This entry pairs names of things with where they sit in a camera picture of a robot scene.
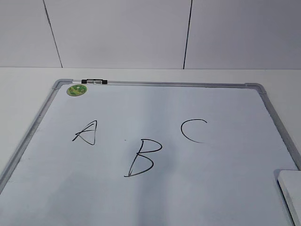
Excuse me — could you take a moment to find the white rectangular board eraser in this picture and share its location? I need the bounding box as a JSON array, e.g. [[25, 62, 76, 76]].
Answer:
[[277, 170, 301, 226]]

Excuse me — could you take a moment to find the white board with grey frame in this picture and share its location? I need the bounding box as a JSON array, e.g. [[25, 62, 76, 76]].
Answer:
[[0, 79, 301, 226]]

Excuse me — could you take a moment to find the round green sticker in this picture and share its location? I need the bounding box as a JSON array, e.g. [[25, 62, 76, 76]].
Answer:
[[66, 84, 87, 97]]

